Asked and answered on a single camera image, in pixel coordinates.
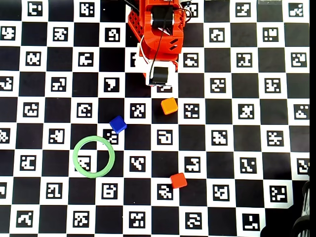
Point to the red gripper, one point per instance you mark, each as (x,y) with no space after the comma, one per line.
(160,75)

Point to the orange cube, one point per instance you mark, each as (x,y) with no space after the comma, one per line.
(169,106)

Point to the blue cube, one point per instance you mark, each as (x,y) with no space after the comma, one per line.
(118,124)

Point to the red cube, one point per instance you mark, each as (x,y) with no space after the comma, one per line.
(178,180)

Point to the red robot arm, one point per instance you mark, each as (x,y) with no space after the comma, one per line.
(145,14)

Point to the black white marker mat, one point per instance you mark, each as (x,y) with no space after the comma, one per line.
(218,163)

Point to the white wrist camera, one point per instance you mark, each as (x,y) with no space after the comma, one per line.
(173,74)

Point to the black flexible camera stand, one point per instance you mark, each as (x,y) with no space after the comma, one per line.
(305,197)

